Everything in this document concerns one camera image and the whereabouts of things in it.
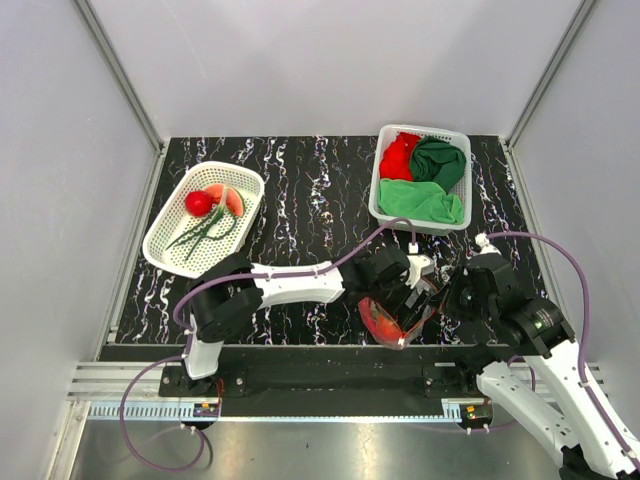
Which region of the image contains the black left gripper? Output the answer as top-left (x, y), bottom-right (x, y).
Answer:
top-left (368, 274), bottom-right (429, 334)

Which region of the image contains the fake red tomato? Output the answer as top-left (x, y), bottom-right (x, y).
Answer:
top-left (362, 300), bottom-right (402, 343)

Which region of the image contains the clear zip top bag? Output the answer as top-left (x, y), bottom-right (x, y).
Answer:
top-left (358, 277), bottom-right (438, 351)

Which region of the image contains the fake watermelon slice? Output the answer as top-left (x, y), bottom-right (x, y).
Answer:
top-left (204, 183), bottom-right (245, 217)

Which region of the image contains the fake green leafy sprig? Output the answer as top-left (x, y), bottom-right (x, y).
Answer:
top-left (165, 195), bottom-right (241, 261)

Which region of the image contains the fake red strawberry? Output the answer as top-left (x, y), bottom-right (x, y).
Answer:
top-left (185, 190), bottom-right (214, 217)

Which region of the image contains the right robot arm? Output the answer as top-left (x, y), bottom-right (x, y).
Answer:
top-left (441, 253), bottom-right (639, 479)

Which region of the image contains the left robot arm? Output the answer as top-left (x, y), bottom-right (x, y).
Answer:
top-left (179, 243), bottom-right (436, 396)

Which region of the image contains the light green cloth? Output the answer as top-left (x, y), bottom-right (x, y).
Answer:
top-left (378, 179), bottom-right (465, 225)

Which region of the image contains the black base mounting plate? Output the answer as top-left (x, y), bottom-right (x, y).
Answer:
top-left (159, 346), bottom-right (508, 421)

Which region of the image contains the white rectangular plastic basket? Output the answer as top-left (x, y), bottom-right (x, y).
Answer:
top-left (368, 124), bottom-right (473, 236)

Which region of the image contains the dark green cloth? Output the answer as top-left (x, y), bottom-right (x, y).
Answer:
top-left (409, 136), bottom-right (467, 192)

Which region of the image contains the red cloth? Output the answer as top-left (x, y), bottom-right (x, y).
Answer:
top-left (379, 132), bottom-right (421, 182)

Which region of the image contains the white oval perforated basket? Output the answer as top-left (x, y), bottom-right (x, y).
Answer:
top-left (142, 161), bottom-right (265, 279)

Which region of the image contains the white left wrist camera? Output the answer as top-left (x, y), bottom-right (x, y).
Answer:
top-left (405, 242), bottom-right (435, 288)

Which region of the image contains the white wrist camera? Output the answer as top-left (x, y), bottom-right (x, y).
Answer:
top-left (475, 233), bottom-right (500, 255)
top-left (405, 242), bottom-right (435, 288)

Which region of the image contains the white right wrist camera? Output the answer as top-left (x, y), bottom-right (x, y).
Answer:
top-left (475, 233), bottom-right (500, 255)

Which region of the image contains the white slotted cable duct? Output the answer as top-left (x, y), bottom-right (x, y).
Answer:
top-left (88, 401), bottom-right (221, 422)

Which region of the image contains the right aluminium frame post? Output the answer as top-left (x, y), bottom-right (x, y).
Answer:
top-left (505, 0), bottom-right (600, 149)

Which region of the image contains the aluminium frame post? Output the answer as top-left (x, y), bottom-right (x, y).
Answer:
top-left (72, 0), bottom-right (164, 152)
top-left (505, 0), bottom-right (600, 149)

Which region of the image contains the left aluminium frame post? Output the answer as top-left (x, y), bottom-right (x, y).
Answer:
top-left (72, 0), bottom-right (164, 152)

